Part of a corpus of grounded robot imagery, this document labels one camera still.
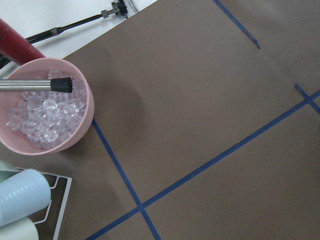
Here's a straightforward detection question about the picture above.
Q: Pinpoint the black tripod rod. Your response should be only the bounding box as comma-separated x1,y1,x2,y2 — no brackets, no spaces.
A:
0,0,128,59

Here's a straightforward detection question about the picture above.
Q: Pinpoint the light blue cup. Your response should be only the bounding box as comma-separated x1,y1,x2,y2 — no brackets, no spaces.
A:
0,168,51,227

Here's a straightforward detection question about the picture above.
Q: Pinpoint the pink bowl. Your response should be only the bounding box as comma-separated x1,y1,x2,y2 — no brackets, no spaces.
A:
0,57,95,156

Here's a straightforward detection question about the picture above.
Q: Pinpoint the white wire cup rack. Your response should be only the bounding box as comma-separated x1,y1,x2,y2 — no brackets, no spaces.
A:
28,172,72,240

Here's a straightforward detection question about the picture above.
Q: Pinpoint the metal muddler stick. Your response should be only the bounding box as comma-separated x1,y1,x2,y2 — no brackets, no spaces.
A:
0,77,73,93

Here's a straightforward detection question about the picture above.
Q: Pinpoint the red bottle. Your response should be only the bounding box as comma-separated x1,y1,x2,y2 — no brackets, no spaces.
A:
0,19,45,66

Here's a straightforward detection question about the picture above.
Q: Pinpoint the white cup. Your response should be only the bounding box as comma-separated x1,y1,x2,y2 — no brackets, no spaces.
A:
0,217,39,240

